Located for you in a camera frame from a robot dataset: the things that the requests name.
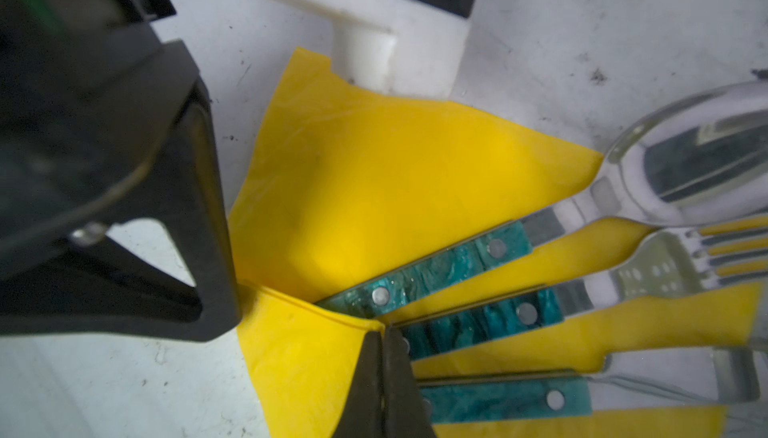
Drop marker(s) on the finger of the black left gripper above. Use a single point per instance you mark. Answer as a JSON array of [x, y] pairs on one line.
[[74, 278]]

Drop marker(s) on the knife with green handle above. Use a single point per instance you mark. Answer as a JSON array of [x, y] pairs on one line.
[[655, 354]]

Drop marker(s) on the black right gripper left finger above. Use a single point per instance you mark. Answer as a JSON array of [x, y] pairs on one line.
[[362, 412]]

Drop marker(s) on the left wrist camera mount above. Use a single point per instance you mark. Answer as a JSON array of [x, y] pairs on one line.
[[394, 47]]

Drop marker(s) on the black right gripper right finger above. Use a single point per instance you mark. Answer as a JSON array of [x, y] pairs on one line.
[[404, 412]]

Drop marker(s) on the fork with green handle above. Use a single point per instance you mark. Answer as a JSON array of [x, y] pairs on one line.
[[671, 263]]

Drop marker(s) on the yellow paper napkin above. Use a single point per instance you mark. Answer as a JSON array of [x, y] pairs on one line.
[[345, 185]]

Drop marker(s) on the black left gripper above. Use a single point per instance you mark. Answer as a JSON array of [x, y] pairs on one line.
[[92, 113]]

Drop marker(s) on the spoon with green handle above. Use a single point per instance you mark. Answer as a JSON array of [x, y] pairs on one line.
[[698, 161]]

